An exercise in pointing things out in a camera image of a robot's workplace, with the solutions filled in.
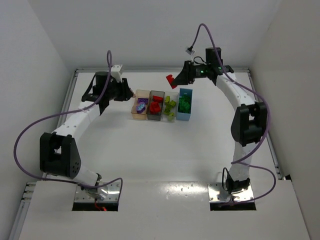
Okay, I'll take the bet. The lime square lego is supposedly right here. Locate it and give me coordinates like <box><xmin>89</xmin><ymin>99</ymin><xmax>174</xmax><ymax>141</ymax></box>
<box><xmin>163</xmin><ymin>95</ymin><xmax>177</xmax><ymax>122</ymax></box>

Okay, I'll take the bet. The clear transparent container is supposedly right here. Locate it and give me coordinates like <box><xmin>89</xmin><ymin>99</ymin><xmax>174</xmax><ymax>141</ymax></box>
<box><xmin>161</xmin><ymin>91</ymin><xmax>179</xmax><ymax>123</ymax></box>

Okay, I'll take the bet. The red long lego brick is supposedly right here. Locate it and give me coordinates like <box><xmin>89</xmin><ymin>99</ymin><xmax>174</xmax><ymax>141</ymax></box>
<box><xmin>165</xmin><ymin>74</ymin><xmax>177</xmax><ymax>89</ymax></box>

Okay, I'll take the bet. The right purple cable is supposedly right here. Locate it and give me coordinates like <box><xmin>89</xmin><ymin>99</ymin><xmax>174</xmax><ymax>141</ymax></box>
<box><xmin>191</xmin><ymin>23</ymin><xmax>278</xmax><ymax>207</ymax></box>

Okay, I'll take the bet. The blue container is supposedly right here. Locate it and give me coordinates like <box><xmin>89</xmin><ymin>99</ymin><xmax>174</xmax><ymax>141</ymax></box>
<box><xmin>176</xmin><ymin>88</ymin><xmax>193</xmax><ymax>121</ymax></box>

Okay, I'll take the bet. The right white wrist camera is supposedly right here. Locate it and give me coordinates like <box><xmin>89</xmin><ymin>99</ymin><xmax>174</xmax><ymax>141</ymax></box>
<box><xmin>185</xmin><ymin>46</ymin><xmax>195</xmax><ymax>62</ymax></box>

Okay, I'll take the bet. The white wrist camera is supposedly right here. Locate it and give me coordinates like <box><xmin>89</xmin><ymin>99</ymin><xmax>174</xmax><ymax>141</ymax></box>
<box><xmin>185</xmin><ymin>46</ymin><xmax>195</xmax><ymax>62</ymax></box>
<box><xmin>111</xmin><ymin>64</ymin><xmax>124</xmax><ymax>83</ymax></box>

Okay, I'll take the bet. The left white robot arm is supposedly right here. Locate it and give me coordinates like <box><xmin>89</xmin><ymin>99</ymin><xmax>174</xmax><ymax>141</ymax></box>
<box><xmin>39</xmin><ymin>65</ymin><xmax>134</xmax><ymax>187</ymax></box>

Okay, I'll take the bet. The aluminium frame rail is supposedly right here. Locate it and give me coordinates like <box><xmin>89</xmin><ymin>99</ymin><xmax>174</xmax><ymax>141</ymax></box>
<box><xmin>7</xmin><ymin>66</ymin><xmax>286</xmax><ymax>240</ymax></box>

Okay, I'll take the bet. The dark green square lego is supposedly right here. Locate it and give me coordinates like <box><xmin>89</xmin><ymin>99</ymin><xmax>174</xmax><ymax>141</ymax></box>
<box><xmin>178</xmin><ymin>94</ymin><xmax>192</xmax><ymax>114</ymax></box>

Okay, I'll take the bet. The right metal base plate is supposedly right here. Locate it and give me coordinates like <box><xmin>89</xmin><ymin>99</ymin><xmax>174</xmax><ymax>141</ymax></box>
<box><xmin>207</xmin><ymin>182</ymin><xmax>254</xmax><ymax>204</ymax></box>

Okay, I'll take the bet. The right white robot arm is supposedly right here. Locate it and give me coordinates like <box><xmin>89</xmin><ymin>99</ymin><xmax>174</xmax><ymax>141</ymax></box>
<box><xmin>172</xmin><ymin>47</ymin><xmax>268</xmax><ymax>194</ymax></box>

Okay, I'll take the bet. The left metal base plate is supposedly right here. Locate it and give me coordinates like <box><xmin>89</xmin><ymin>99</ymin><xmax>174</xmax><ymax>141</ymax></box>
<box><xmin>74</xmin><ymin>181</ymin><xmax>122</xmax><ymax>203</ymax></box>

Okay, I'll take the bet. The purple cable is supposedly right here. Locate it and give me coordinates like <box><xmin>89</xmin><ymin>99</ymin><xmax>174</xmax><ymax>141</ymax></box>
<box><xmin>191</xmin><ymin>23</ymin><xmax>278</xmax><ymax>207</ymax></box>
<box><xmin>12</xmin><ymin>49</ymin><xmax>123</xmax><ymax>201</ymax></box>

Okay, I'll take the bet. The purple flower lego stack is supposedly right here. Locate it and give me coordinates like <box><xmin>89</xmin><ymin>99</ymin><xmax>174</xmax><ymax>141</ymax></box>
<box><xmin>135</xmin><ymin>103</ymin><xmax>147</xmax><ymax>114</ymax></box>

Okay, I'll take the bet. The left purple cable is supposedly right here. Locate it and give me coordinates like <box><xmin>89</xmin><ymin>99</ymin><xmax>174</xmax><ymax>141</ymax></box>
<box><xmin>12</xmin><ymin>49</ymin><xmax>123</xmax><ymax>201</ymax></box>

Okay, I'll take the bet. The metal base plate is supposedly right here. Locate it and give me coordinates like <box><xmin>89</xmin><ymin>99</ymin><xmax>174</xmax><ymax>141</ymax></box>
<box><xmin>207</xmin><ymin>182</ymin><xmax>254</xmax><ymax>204</ymax></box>
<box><xmin>74</xmin><ymin>181</ymin><xmax>122</xmax><ymax>203</ymax></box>

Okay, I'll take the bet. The dark grey transparent container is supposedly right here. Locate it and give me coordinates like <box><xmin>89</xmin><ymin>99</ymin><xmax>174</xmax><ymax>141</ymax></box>
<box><xmin>146</xmin><ymin>90</ymin><xmax>165</xmax><ymax>121</ymax></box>

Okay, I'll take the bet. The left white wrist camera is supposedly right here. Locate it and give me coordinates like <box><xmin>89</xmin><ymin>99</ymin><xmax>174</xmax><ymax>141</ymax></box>
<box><xmin>111</xmin><ymin>64</ymin><xmax>124</xmax><ymax>83</ymax></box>

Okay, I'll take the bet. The red flower lego brick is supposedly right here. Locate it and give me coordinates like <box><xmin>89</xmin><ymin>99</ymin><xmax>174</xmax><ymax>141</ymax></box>
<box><xmin>149</xmin><ymin>95</ymin><xmax>164</xmax><ymax>114</ymax></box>

